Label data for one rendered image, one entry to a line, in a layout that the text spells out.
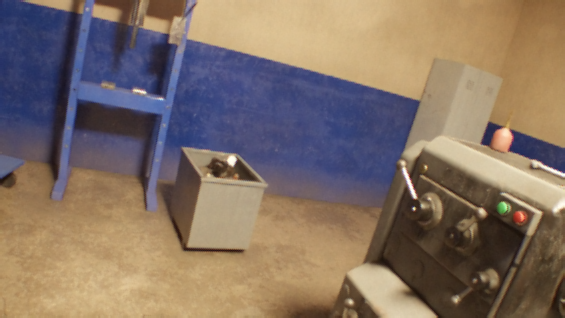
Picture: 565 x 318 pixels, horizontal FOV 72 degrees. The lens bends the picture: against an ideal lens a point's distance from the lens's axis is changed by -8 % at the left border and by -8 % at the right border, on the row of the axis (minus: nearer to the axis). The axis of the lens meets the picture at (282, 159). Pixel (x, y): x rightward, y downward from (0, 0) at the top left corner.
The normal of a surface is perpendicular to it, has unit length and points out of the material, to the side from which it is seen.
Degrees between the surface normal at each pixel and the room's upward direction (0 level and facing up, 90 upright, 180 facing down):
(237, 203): 90
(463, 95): 90
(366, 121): 90
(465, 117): 90
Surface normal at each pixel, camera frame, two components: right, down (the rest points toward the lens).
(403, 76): 0.32, 0.32
